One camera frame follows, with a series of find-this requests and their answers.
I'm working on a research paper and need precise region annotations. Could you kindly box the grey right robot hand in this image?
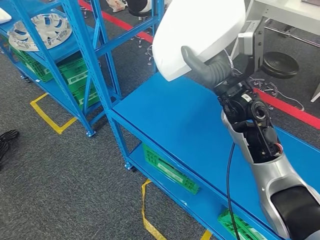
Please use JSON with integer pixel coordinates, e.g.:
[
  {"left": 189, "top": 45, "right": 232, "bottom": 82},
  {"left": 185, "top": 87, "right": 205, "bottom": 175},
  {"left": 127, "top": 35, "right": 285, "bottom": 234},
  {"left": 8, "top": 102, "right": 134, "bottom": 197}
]
[{"left": 180, "top": 45, "right": 216, "bottom": 89}]

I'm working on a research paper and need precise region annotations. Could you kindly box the white plastic shell part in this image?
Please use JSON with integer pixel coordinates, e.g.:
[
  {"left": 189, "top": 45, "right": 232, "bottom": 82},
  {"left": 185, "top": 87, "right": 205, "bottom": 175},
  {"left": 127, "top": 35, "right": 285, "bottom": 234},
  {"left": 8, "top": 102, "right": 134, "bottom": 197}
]
[{"left": 152, "top": 0, "right": 247, "bottom": 83}]

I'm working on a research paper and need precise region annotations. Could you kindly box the blue metal shelf rack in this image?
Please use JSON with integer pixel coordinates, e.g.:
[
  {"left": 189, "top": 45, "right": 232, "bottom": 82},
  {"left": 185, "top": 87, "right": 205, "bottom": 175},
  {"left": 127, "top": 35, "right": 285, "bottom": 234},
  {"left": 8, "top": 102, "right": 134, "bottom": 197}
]
[
  {"left": 62, "top": 0, "right": 320, "bottom": 240},
  {"left": 0, "top": 0, "right": 123, "bottom": 138}
]

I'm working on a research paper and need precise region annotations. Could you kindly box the small white plastic part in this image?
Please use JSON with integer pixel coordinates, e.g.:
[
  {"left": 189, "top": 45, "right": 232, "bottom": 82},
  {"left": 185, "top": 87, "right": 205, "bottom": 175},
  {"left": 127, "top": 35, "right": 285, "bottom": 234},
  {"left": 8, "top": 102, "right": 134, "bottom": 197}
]
[{"left": 0, "top": 7, "right": 12, "bottom": 25}]

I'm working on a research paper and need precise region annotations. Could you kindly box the green plastic crate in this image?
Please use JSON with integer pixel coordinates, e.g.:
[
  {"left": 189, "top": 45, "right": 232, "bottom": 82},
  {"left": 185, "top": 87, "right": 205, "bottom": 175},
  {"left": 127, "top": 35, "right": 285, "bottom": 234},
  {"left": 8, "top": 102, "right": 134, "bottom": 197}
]
[
  {"left": 217, "top": 208, "right": 269, "bottom": 240},
  {"left": 57, "top": 56, "right": 101, "bottom": 110},
  {"left": 9, "top": 46, "right": 54, "bottom": 84},
  {"left": 142, "top": 143, "right": 202, "bottom": 196}
]

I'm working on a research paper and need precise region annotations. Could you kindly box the white plastic bag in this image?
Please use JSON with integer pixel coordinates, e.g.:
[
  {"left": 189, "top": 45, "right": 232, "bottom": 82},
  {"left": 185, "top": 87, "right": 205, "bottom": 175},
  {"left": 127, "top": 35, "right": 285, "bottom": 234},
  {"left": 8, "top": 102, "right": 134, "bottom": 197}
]
[{"left": 106, "top": 0, "right": 128, "bottom": 13}]

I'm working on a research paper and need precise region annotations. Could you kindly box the red barrier belt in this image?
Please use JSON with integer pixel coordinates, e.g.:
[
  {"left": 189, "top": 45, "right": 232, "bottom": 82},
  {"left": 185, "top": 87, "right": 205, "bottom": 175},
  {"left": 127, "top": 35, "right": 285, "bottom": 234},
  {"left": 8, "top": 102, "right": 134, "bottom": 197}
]
[{"left": 78, "top": 0, "right": 320, "bottom": 131}]

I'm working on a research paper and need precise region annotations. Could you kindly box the yellow floor tape outline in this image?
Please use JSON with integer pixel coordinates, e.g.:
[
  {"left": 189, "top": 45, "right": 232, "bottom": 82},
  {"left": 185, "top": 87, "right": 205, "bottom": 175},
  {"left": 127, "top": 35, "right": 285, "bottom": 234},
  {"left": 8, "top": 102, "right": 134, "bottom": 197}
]
[
  {"left": 141, "top": 178, "right": 214, "bottom": 240},
  {"left": 29, "top": 92, "right": 78, "bottom": 136}
]

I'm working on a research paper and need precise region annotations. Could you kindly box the grey wheel cover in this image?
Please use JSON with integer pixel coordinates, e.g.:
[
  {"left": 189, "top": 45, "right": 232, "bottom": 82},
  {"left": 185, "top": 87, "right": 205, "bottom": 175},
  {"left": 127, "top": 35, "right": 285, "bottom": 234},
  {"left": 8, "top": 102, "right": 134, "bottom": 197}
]
[{"left": 7, "top": 13, "right": 73, "bottom": 53}]

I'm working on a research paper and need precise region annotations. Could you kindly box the black ribbed caster base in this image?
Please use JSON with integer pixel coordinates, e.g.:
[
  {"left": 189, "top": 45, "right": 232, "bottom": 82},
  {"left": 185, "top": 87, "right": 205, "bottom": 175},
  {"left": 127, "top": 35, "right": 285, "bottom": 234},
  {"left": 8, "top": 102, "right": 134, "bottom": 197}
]
[{"left": 0, "top": 129, "right": 20, "bottom": 164}]

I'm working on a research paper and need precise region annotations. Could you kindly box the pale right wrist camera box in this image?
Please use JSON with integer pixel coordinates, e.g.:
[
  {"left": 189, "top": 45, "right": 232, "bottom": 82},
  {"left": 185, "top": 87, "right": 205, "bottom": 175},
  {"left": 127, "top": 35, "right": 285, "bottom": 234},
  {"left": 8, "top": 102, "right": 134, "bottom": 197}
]
[{"left": 237, "top": 16, "right": 266, "bottom": 80}]

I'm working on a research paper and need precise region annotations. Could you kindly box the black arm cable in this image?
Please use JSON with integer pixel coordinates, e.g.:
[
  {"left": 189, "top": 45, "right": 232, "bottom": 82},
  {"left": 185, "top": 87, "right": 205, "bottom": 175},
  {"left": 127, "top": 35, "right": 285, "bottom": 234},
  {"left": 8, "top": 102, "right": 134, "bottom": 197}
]
[{"left": 226, "top": 142, "right": 242, "bottom": 240}]

